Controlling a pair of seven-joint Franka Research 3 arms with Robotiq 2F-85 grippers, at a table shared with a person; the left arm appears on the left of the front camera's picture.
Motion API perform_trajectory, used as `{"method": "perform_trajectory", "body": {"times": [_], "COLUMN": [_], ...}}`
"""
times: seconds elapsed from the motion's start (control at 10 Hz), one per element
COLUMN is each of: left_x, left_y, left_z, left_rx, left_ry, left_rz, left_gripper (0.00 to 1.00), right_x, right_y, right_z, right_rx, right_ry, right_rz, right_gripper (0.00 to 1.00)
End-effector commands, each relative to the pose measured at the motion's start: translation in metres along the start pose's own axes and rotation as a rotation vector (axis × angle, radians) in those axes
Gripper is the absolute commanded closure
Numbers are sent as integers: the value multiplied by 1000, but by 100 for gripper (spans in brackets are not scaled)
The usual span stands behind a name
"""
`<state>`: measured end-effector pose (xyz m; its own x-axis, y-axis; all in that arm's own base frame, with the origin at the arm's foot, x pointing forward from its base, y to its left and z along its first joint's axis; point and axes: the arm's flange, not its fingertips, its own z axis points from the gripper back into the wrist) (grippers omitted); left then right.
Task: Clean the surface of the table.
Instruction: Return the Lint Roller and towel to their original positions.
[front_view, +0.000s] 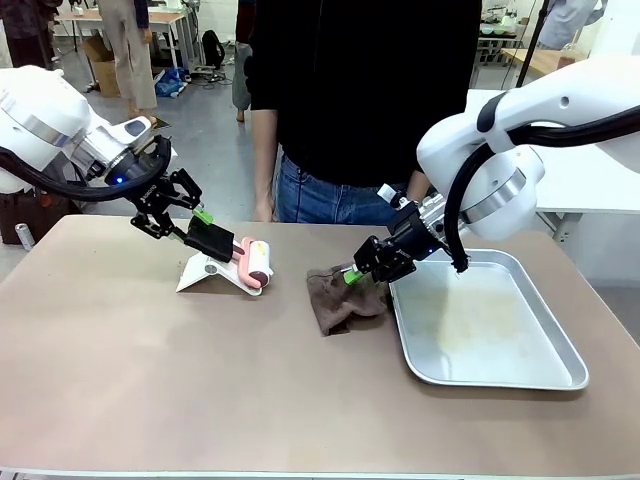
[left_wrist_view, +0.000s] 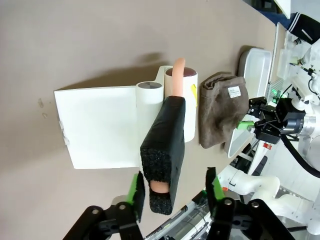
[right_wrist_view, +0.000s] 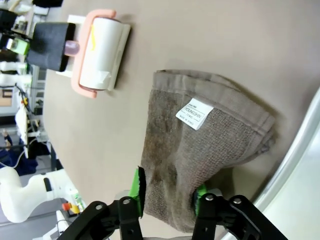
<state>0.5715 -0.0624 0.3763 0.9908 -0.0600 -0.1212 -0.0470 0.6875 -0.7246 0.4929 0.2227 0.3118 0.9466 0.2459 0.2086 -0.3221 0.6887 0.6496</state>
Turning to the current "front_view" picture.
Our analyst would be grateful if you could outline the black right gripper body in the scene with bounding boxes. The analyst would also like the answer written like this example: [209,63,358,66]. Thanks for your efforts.
[386,201,450,262]

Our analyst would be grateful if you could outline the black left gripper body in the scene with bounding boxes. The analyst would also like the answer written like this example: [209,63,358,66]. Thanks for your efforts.
[104,148,177,215]

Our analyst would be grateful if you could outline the brown cloth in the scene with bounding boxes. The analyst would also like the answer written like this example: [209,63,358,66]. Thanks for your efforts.
[305,262,391,339]

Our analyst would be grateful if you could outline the pink lint roller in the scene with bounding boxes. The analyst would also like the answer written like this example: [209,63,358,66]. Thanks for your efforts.
[183,223,276,297]

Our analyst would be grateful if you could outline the person's left forearm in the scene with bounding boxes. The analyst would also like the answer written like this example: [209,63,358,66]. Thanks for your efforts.
[407,168,432,204]

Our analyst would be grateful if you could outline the person's right forearm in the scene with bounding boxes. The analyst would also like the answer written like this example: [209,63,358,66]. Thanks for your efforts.
[251,109,279,209]

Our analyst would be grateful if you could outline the white lint roller stand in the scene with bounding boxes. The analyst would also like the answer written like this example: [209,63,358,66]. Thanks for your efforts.
[174,252,264,297]

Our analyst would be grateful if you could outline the person's blue jeans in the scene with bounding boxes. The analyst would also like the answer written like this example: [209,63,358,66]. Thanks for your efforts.
[272,154,416,225]

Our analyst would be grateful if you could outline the dark brown bag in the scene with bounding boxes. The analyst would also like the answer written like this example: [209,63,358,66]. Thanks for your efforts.
[0,191,77,246]

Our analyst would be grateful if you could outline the blue plastic bag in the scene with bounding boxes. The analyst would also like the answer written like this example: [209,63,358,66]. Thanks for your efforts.
[153,67,189,99]

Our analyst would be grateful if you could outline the metal tray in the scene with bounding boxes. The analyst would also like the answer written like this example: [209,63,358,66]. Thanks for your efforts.
[387,248,590,391]

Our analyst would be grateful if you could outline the bystander in grey trousers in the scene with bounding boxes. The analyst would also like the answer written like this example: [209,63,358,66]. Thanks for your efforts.
[231,0,257,124]

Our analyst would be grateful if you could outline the cardboard box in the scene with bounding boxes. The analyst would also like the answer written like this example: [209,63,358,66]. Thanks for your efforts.
[79,37,122,99]

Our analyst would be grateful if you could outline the bystander in beige trousers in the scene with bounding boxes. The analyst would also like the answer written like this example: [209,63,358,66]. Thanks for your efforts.
[97,0,160,125]

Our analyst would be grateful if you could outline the black backpack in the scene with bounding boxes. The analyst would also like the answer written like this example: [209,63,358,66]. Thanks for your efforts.
[200,29,227,72]

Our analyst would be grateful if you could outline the wooden top table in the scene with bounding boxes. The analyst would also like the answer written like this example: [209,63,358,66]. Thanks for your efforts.
[52,9,195,69]

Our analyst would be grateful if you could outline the wooden table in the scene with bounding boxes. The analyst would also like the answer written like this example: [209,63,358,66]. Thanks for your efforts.
[52,9,195,69]
[499,47,587,84]

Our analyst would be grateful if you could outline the white table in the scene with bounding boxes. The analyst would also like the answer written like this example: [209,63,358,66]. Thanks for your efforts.
[464,88,640,244]

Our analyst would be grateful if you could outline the bystander in dark clothes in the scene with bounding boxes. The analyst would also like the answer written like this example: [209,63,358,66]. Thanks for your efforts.
[0,0,55,70]

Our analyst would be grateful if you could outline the table with robot gear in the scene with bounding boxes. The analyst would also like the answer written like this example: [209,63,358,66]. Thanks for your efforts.
[475,0,532,69]

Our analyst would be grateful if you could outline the black pole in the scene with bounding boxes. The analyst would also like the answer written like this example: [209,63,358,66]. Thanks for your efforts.
[514,0,551,91]

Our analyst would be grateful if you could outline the bystander in grey coat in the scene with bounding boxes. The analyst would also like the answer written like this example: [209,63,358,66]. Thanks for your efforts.
[537,0,604,51]

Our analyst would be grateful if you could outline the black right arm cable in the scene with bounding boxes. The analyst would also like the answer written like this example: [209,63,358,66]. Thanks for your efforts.
[443,104,640,274]

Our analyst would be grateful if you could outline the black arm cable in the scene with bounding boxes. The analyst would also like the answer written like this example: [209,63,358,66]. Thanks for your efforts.
[0,133,175,204]
[443,104,640,274]

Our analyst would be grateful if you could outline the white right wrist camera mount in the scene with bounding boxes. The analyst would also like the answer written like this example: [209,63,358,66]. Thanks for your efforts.
[377,183,421,211]

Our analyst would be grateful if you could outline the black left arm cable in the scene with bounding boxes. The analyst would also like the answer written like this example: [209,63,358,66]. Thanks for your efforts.
[0,133,175,204]

